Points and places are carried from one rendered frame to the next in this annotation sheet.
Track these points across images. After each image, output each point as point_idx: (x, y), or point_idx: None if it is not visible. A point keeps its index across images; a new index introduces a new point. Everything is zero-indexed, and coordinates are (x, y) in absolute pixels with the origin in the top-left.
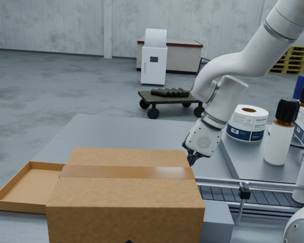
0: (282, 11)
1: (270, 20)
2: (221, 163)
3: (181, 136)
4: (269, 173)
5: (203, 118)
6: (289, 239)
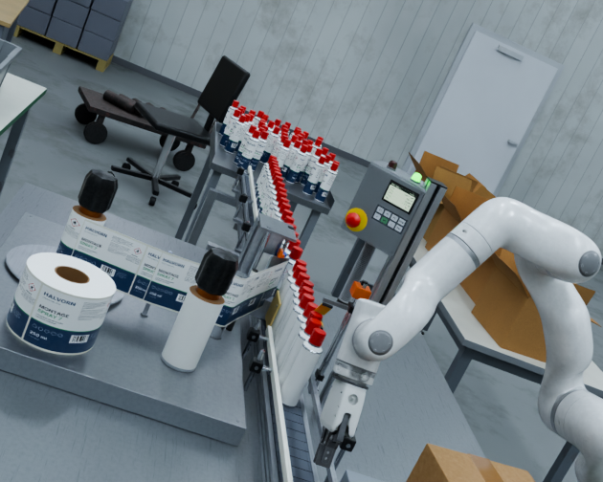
0: (494, 248)
1: (481, 255)
2: (149, 425)
3: None
4: (222, 389)
5: (365, 382)
6: None
